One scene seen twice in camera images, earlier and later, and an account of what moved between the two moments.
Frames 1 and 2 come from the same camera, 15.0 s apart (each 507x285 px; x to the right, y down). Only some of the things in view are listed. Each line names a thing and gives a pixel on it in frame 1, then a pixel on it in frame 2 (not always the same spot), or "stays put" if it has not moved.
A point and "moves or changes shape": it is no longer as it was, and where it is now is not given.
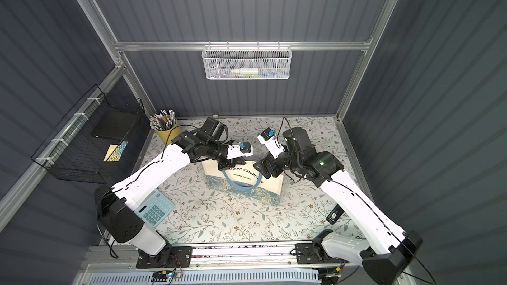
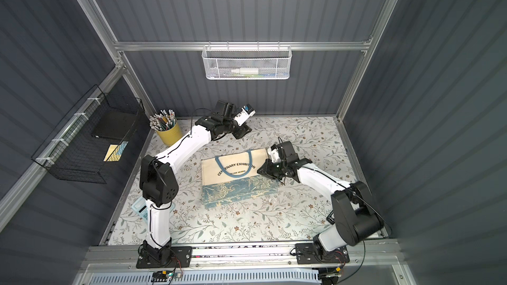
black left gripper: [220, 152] → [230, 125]
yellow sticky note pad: [115, 152] stays put
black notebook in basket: [114, 123] stays put
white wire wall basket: [246, 63] stays put
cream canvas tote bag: [244, 181] moves or changes shape
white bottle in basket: [245, 70] stays put
